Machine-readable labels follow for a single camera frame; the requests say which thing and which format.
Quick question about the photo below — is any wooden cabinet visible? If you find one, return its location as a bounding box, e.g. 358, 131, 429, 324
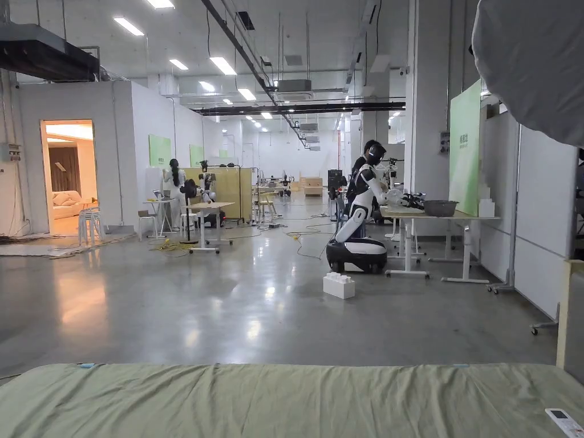
298, 172, 324, 197

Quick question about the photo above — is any wooden folding screen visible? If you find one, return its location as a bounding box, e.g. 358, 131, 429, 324
183, 166, 253, 224

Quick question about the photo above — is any white humanoid robot on wheels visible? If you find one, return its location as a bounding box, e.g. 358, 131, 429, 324
326, 143, 426, 275

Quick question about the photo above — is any white block-shaped box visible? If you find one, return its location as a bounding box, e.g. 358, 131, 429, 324
323, 271, 356, 300

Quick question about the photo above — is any small wooden-top table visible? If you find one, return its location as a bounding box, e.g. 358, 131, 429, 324
181, 201, 236, 255

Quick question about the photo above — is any black and white robot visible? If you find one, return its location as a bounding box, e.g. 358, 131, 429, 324
182, 160, 226, 229

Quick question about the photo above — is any white folding table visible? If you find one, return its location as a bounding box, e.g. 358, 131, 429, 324
143, 189, 176, 240

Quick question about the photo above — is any white round stool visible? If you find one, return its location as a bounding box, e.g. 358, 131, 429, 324
137, 215, 156, 242

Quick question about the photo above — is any white table with grey basin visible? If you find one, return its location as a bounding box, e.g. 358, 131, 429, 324
379, 191, 502, 285

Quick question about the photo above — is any bed with pale green sheet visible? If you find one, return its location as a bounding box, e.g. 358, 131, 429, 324
0, 362, 584, 438

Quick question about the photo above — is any stack of white stools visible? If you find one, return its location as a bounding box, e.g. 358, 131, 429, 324
78, 207, 107, 246

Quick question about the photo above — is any beige sofa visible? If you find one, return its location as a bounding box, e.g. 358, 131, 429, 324
52, 190, 92, 221

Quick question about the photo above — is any grey cloth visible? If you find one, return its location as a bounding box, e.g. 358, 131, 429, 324
471, 0, 584, 148

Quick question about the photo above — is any white remote control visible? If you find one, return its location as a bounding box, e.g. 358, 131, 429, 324
545, 408, 584, 438

